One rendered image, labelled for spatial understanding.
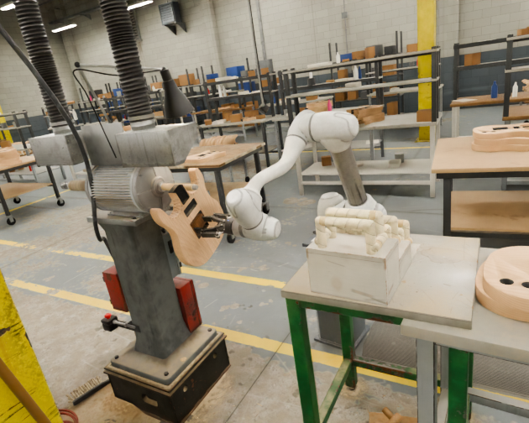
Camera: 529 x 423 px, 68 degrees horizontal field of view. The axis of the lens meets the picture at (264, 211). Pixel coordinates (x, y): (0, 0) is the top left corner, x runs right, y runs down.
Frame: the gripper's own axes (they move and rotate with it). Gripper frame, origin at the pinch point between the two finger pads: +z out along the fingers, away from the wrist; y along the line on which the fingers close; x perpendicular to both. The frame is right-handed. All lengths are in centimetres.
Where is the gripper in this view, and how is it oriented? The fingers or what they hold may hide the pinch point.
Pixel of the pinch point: (200, 224)
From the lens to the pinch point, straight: 185.3
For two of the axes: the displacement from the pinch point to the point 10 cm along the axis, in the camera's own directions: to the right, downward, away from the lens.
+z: -8.6, -0.3, 5.0
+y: 3.9, -6.8, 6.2
